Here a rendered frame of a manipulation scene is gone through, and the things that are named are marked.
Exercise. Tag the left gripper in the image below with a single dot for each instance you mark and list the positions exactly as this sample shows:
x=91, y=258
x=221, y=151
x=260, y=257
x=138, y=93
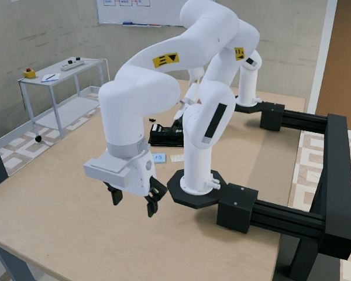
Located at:
x=144, y=181

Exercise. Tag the light blue sticky note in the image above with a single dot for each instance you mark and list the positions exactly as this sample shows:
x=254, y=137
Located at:
x=159, y=158

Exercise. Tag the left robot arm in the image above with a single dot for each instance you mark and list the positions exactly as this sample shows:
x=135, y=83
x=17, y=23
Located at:
x=141, y=88

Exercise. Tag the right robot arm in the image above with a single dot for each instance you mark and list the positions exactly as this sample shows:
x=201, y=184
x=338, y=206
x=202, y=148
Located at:
x=247, y=83

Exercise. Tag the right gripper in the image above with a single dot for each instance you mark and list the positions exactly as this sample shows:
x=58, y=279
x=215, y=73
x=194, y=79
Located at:
x=179, y=117

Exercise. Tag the black telephone handset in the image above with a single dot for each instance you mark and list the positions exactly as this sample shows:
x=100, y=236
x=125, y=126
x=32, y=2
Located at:
x=167, y=135

